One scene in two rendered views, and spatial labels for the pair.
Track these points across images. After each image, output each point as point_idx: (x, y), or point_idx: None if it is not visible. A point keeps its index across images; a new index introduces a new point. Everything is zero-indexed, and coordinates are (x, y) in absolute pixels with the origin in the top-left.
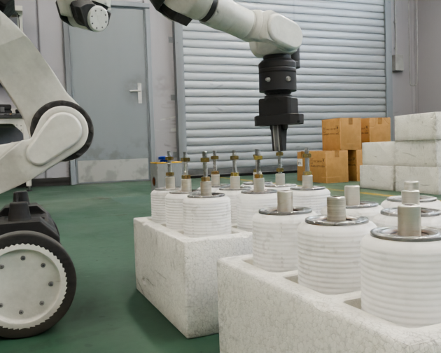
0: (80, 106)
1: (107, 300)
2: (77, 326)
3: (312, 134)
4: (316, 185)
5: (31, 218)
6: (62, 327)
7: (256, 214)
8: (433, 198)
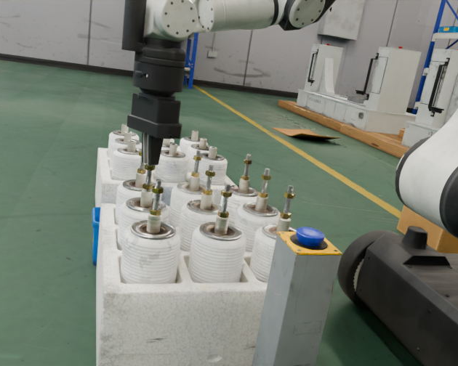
0: (419, 141)
1: (333, 348)
2: (334, 305)
3: None
4: (125, 185)
5: (403, 242)
6: (345, 307)
7: (225, 159)
8: (126, 147)
